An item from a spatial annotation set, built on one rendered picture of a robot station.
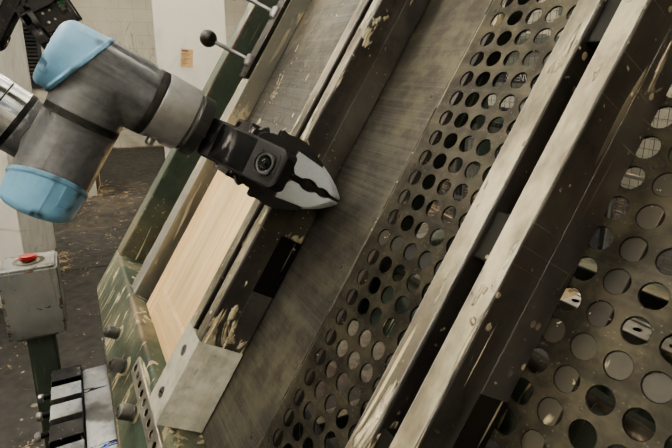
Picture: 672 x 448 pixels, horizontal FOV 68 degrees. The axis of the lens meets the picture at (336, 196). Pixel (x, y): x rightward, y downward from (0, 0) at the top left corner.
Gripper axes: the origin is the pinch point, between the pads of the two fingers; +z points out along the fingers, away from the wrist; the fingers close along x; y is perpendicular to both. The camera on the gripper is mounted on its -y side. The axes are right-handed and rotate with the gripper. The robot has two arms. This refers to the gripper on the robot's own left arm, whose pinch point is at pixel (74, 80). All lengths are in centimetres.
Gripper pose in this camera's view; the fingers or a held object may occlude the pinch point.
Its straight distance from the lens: 106.5
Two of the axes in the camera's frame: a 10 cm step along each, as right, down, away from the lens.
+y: 8.4, -5.2, 1.5
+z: 4.4, 8.1, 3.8
